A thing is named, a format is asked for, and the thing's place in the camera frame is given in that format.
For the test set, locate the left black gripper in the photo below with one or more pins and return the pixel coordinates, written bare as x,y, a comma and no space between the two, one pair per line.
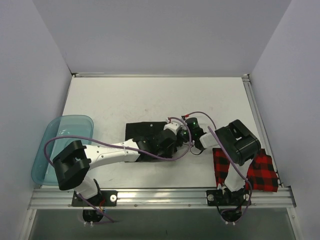
171,149

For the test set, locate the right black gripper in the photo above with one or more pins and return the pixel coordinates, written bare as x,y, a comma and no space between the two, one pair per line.
196,131

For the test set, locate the black long sleeve shirt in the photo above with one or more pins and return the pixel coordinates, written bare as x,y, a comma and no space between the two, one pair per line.
140,132

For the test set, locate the red black plaid shirt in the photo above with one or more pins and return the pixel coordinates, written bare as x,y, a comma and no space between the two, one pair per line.
261,173

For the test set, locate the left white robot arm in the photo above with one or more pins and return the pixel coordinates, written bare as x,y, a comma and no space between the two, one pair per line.
72,164

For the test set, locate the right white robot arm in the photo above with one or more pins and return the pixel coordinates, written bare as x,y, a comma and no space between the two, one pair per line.
236,141

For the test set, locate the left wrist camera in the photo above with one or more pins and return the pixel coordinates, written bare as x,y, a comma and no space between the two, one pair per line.
172,126

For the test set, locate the right aluminium table rail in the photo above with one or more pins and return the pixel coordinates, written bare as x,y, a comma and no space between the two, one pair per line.
259,123

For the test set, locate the aluminium table rail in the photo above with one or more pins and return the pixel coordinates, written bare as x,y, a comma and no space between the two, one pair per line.
149,75
259,123
155,198

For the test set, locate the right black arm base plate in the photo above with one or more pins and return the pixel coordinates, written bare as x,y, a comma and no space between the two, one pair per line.
227,198

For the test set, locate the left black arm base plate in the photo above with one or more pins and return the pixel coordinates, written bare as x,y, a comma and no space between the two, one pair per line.
110,197

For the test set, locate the front aluminium table rail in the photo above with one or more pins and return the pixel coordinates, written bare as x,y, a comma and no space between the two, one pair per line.
155,198

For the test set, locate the back aluminium table rail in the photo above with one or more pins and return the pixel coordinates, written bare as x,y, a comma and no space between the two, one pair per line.
149,75

